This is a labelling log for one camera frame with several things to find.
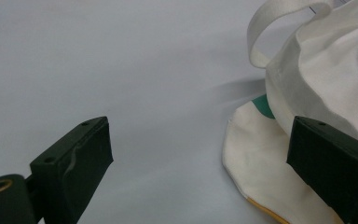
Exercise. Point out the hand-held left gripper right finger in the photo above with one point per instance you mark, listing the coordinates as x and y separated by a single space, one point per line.
332 161

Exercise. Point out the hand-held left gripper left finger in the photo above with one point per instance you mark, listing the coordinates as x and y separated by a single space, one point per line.
74 168

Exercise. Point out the white tote bag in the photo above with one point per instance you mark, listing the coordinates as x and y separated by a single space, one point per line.
323 71

